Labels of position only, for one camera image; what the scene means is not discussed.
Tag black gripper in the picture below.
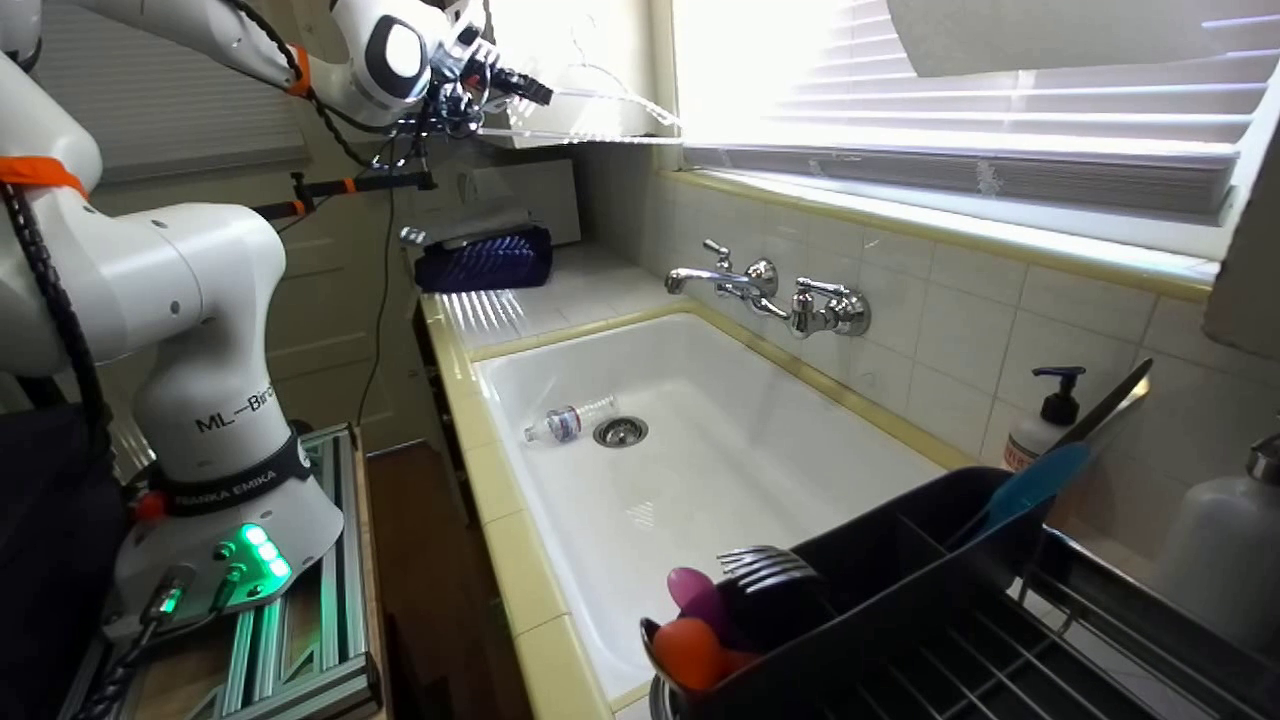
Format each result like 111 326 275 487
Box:
424 23 553 131

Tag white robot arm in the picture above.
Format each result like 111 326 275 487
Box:
0 0 553 642

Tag white upper cabinet right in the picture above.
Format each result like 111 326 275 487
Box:
490 0 647 95

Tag small plastic bottle in sink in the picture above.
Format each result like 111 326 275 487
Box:
525 406 584 443

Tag metal sink drain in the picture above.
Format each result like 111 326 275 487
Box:
594 416 647 450

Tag white ceramic sink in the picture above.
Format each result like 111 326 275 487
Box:
477 313 936 705

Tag dark blue bag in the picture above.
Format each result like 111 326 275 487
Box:
415 225 553 291

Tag metal forks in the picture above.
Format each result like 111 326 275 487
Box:
722 546 817 595

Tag white window blinds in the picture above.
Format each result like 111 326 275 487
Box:
674 0 1280 222

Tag soap pump bottle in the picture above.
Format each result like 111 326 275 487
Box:
1006 366 1085 474

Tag blue spatula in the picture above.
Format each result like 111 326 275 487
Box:
981 360 1154 532

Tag black dish drying rack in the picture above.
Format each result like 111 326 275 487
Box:
647 469 1280 720

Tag white dish soap bottle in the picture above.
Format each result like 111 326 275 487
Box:
1154 433 1280 657

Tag camera on tripod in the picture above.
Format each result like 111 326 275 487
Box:
260 131 437 225

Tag chrome wall faucet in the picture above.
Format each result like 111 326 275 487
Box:
662 235 878 342

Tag purple utensil handle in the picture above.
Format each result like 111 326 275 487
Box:
669 567 728 632

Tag orange utensil handle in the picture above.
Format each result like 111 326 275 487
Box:
647 617 743 698

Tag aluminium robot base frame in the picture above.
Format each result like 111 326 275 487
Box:
55 419 384 720

